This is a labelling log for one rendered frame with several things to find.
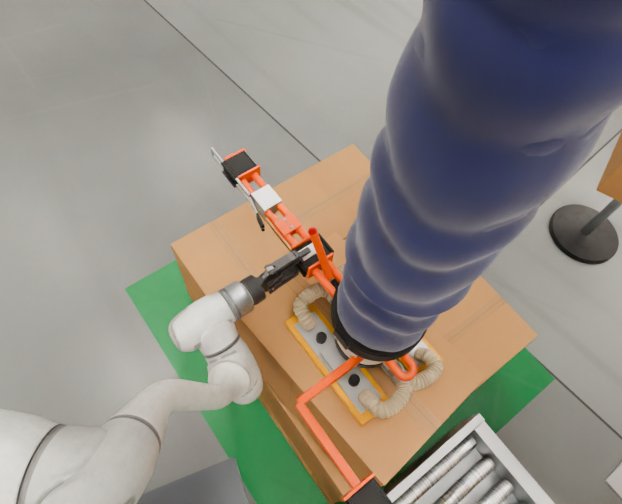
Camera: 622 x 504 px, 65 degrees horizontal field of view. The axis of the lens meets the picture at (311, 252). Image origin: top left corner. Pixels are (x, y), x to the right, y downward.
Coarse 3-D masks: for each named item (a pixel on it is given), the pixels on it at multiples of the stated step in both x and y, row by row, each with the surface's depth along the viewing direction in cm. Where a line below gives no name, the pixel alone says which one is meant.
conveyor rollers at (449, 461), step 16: (464, 448) 173; (448, 464) 170; (480, 464) 172; (432, 480) 168; (464, 480) 169; (480, 480) 169; (400, 496) 166; (416, 496) 165; (448, 496) 166; (464, 496) 167; (496, 496) 166
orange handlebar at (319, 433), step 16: (256, 176) 142; (288, 224) 134; (288, 240) 133; (320, 272) 129; (336, 272) 129; (336, 368) 117; (352, 368) 119; (400, 368) 119; (416, 368) 119; (320, 384) 115; (304, 400) 113; (304, 416) 111; (320, 432) 110; (336, 448) 109; (336, 464) 107; (352, 480) 106
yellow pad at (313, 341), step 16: (288, 320) 135; (320, 320) 135; (304, 336) 132; (320, 336) 130; (320, 368) 129; (336, 384) 127; (352, 384) 125; (368, 384) 127; (352, 400) 125; (384, 400) 126; (368, 416) 124
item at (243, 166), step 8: (240, 152) 144; (224, 160) 142; (232, 160) 142; (240, 160) 142; (248, 160) 142; (232, 168) 141; (240, 168) 141; (248, 168) 141; (256, 168) 141; (240, 176) 139; (248, 176) 142
